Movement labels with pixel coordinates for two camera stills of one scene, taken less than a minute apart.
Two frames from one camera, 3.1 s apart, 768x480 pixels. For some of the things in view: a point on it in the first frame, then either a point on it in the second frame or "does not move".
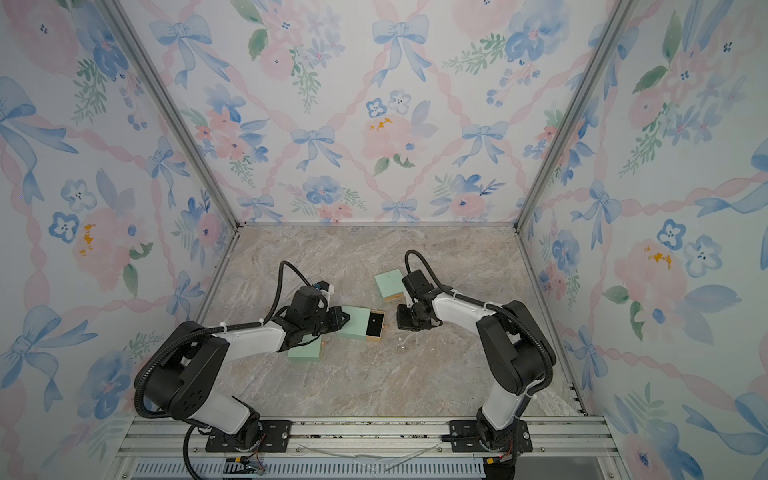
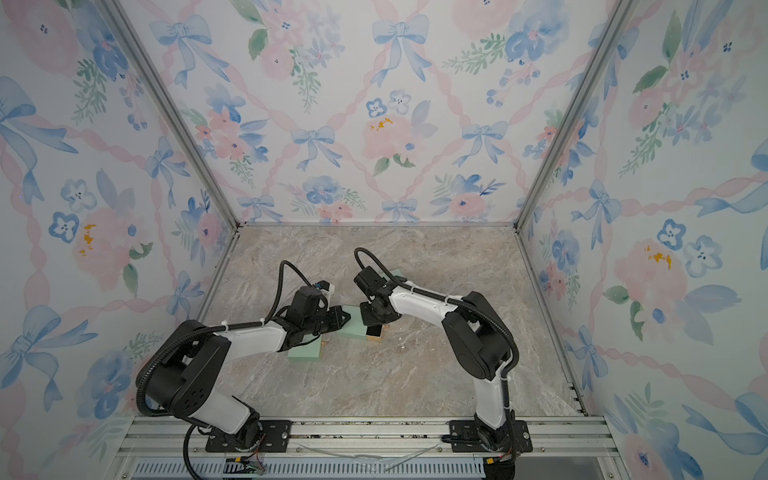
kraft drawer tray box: [375, 326] does not move
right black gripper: [404, 324] to [367, 319]
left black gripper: [335, 312] does not move
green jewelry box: [356, 327] does not move
